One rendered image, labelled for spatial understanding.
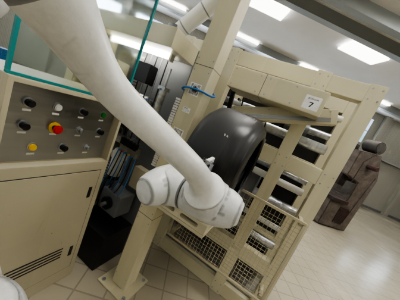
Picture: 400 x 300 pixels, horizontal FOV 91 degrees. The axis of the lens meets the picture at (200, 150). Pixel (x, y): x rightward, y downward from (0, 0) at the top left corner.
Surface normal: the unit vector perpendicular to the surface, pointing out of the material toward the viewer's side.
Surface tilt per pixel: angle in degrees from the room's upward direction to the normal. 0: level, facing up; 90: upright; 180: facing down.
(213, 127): 56
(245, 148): 68
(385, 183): 90
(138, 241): 90
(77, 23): 102
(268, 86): 90
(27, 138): 90
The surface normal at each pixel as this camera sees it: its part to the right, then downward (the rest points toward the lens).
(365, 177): 0.17, 0.26
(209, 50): -0.41, 0.01
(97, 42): 0.86, 0.40
